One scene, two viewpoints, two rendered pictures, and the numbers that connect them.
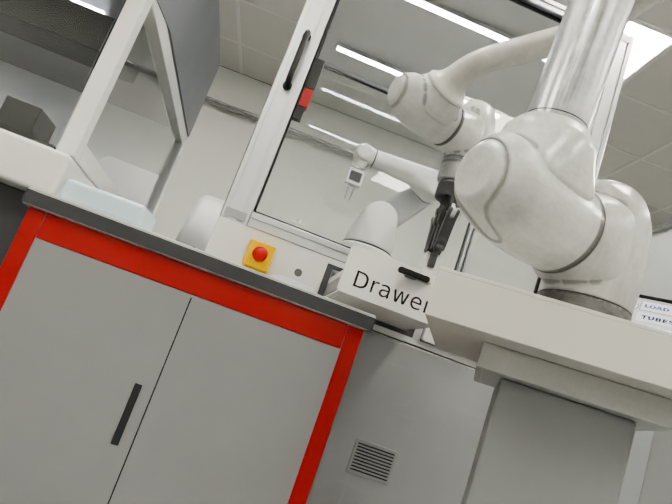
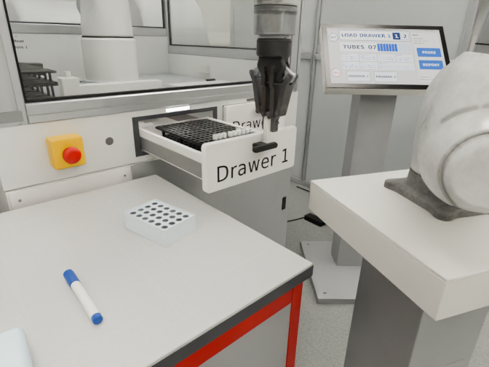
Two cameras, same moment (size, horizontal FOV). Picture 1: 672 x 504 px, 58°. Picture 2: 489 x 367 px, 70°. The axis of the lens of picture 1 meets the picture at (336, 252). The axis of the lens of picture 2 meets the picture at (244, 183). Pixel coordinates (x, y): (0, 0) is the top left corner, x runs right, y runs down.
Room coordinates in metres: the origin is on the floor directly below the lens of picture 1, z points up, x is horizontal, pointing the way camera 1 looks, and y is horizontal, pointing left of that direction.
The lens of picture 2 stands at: (0.70, 0.31, 1.13)
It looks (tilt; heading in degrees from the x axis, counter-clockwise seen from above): 23 degrees down; 324
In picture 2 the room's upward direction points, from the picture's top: 1 degrees clockwise
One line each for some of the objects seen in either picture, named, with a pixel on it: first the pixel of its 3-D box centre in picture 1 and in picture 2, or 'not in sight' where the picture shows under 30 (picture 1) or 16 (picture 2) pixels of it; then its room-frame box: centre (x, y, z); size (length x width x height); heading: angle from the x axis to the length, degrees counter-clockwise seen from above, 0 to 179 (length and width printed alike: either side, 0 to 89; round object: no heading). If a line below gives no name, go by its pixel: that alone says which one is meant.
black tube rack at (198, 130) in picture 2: not in sight; (204, 140); (1.54, -0.15, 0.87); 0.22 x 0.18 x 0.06; 7
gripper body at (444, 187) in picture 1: (448, 204); (273, 60); (1.32, -0.21, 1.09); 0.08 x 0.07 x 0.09; 7
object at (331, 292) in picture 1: (379, 300); (202, 141); (1.55, -0.15, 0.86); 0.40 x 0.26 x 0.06; 7
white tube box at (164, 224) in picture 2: (284, 290); (159, 221); (1.32, 0.08, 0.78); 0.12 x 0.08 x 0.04; 19
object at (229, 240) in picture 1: (349, 314); (124, 105); (2.14, -0.12, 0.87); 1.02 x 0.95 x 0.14; 97
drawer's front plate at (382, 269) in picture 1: (404, 289); (253, 156); (1.34, -0.17, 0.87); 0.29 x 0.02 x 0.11; 97
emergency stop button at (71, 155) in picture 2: (259, 254); (70, 154); (1.57, 0.19, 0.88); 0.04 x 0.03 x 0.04; 97
